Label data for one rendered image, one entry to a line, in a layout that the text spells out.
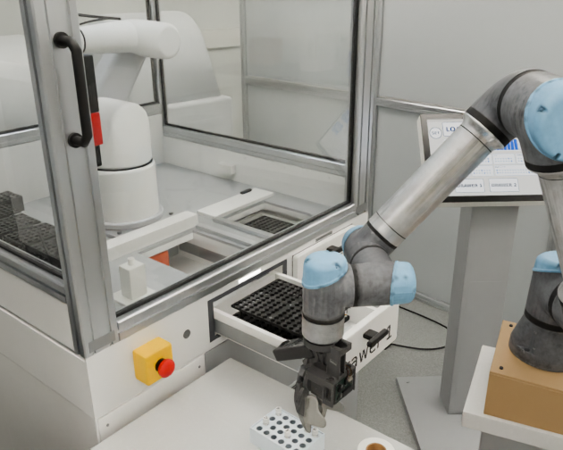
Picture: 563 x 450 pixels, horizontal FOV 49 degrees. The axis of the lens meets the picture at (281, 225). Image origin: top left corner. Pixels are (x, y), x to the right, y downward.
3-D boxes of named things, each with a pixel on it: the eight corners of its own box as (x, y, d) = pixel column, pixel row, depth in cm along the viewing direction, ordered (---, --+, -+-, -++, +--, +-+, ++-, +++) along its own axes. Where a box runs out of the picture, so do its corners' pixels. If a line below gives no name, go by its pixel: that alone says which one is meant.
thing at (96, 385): (365, 252, 196) (368, 210, 190) (95, 420, 123) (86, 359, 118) (168, 191, 252) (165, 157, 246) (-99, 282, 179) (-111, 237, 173)
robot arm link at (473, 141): (506, 46, 111) (324, 237, 123) (534, 54, 101) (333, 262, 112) (544, 87, 115) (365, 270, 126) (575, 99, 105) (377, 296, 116)
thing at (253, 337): (386, 333, 146) (388, 311, 143) (323, 386, 127) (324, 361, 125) (260, 284, 169) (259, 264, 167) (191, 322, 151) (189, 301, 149)
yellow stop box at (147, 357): (176, 371, 131) (174, 343, 128) (150, 388, 126) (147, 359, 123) (161, 362, 134) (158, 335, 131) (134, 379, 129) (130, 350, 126)
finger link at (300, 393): (298, 419, 112) (302, 377, 110) (291, 415, 113) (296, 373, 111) (314, 410, 116) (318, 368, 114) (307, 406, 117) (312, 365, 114)
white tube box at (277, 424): (324, 448, 121) (324, 433, 119) (297, 472, 115) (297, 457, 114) (277, 420, 128) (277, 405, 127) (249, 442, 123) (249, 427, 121)
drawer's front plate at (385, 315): (396, 338, 146) (399, 298, 142) (326, 399, 126) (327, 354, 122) (390, 336, 148) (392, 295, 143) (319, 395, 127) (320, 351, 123)
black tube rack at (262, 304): (348, 328, 147) (350, 304, 145) (305, 362, 135) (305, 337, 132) (278, 300, 161) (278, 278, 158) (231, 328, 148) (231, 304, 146)
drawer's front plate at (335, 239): (355, 258, 188) (357, 225, 184) (297, 294, 167) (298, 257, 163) (350, 256, 189) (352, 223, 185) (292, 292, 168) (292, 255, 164)
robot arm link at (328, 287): (356, 266, 101) (305, 269, 100) (353, 323, 105) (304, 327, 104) (347, 246, 108) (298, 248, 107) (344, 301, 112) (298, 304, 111)
